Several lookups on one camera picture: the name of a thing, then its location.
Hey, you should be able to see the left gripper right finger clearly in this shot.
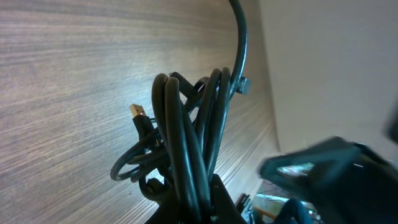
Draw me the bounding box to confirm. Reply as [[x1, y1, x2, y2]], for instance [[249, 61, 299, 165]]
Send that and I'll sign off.
[[210, 174, 246, 224]]

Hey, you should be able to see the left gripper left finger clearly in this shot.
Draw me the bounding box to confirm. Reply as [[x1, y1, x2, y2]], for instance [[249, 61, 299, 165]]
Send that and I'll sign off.
[[143, 178, 182, 224]]

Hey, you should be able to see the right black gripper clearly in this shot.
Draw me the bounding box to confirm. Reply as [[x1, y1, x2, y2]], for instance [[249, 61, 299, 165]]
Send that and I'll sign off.
[[259, 137, 397, 224]]

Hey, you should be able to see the black usb cable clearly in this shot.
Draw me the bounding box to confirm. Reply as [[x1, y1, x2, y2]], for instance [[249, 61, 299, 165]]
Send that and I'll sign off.
[[109, 0, 252, 218]]

